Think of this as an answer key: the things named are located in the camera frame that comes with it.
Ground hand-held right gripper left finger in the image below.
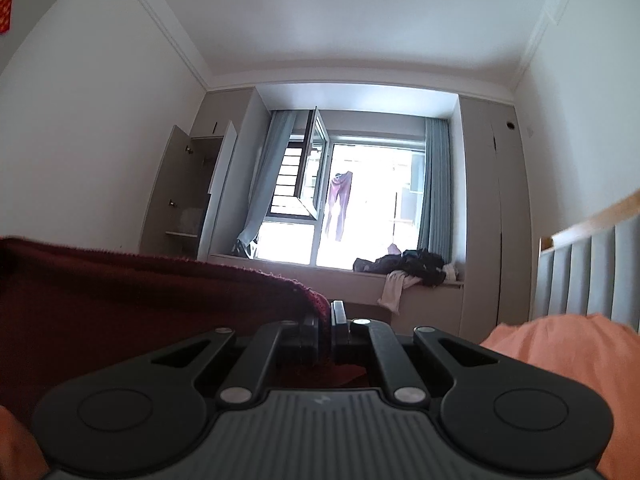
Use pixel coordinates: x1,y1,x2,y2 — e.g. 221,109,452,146
145,312,323,406

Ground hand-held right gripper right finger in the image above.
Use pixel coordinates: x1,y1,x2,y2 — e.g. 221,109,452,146
330,300,501,406

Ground dark red long-sleeve sweater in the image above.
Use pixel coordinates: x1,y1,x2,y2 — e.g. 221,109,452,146
0,236,371,431

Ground pile of dark clothes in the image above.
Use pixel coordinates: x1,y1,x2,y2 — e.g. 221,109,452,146
352,248,448,288

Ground grey window seat cabinet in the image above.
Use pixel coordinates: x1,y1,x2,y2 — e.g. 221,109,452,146
207,252,466,338

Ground white garment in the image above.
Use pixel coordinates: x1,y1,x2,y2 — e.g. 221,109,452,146
377,270,421,313

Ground window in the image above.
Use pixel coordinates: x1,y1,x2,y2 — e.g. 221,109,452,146
267,110,431,268

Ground hanging purple garment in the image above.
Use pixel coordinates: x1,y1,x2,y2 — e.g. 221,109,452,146
325,170,353,242

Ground open window sash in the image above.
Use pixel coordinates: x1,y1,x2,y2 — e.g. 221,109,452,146
268,106,331,222

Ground light blue sheer curtain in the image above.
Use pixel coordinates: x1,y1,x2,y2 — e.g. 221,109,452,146
236,110,298,256

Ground blue-grey thick curtain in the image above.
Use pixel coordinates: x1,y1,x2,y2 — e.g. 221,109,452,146
416,116,453,263

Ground tall closed grey wardrobe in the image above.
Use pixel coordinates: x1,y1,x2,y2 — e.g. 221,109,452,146
457,96,533,338

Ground open grey wardrobe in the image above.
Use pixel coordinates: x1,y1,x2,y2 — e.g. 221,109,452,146
139,120,238,261

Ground orange bed duvet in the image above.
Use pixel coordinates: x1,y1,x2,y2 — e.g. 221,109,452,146
480,314,640,480

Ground grey padded wooden headboard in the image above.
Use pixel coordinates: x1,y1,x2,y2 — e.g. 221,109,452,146
537,187,640,336

